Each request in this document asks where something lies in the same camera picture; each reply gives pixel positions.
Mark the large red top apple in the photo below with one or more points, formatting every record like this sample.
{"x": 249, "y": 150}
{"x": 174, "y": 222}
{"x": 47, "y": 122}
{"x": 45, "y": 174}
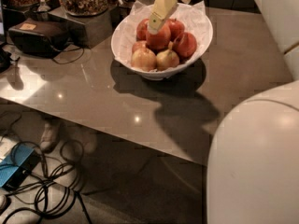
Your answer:
{"x": 160, "y": 40}

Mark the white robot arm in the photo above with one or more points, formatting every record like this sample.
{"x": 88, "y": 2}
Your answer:
{"x": 252, "y": 174}

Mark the red apple back right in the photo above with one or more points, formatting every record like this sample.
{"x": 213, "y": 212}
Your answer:
{"x": 176, "y": 28}

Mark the red apple back left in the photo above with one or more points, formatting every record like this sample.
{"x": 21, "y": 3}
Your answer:
{"x": 141, "y": 29}

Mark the white bowl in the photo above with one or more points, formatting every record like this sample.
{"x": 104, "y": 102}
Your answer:
{"x": 162, "y": 73}

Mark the pink apple left middle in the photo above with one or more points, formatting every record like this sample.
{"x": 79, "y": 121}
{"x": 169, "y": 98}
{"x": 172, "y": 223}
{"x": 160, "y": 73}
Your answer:
{"x": 142, "y": 44}

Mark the yellow-green apple front centre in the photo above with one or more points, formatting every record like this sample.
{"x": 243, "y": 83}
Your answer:
{"x": 167, "y": 59}

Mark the yellow-red apple front left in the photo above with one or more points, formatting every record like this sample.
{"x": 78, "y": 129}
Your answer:
{"x": 144, "y": 59}

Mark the white paper liner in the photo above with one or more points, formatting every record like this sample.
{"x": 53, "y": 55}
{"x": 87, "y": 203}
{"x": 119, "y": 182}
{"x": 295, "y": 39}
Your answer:
{"x": 193, "y": 19}

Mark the grey jar stand block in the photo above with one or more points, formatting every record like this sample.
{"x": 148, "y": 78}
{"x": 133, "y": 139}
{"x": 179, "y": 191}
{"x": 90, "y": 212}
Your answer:
{"x": 85, "y": 32}

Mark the metal scoop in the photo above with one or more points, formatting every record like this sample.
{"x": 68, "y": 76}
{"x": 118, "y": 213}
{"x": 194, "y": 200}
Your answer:
{"x": 43, "y": 7}

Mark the black box device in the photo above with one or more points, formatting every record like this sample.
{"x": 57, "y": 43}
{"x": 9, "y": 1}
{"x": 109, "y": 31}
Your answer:
{"x": 40, "y": 38}

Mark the white shoe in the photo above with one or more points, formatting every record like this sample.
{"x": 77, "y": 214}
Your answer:
{"x": 50, "y": 136}

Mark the blue box on floor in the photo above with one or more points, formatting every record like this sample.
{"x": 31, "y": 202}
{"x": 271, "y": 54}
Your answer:
{"x": 16, "y": 166}

